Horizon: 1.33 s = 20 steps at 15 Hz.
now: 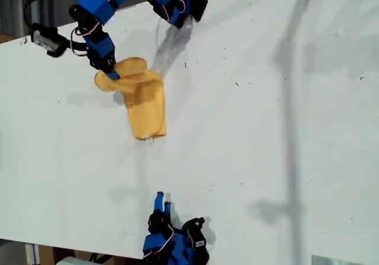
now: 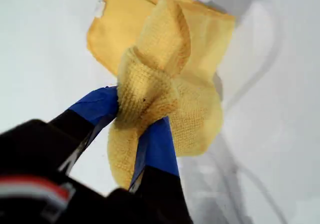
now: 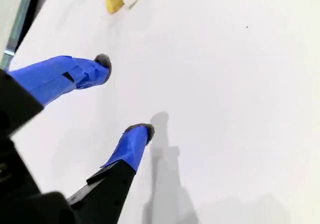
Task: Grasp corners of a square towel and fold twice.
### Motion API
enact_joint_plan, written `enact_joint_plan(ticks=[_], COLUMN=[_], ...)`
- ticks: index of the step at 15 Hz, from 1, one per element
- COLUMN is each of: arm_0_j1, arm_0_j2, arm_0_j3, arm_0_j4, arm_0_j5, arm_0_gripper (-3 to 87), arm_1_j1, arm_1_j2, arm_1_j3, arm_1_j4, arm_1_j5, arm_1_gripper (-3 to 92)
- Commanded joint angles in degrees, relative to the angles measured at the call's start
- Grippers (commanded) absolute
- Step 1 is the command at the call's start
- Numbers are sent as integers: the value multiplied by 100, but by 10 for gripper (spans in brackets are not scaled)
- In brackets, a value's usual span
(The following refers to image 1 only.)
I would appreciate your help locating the yellow square towel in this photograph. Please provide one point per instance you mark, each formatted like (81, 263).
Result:
(145, 108)

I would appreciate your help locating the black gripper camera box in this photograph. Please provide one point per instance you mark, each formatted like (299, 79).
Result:
(197, 236)
(47, 41)

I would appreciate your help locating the white plastic container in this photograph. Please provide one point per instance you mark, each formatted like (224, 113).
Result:
(74, 261)

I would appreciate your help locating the white table leg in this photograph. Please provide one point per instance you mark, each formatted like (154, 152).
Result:
(32, 254)

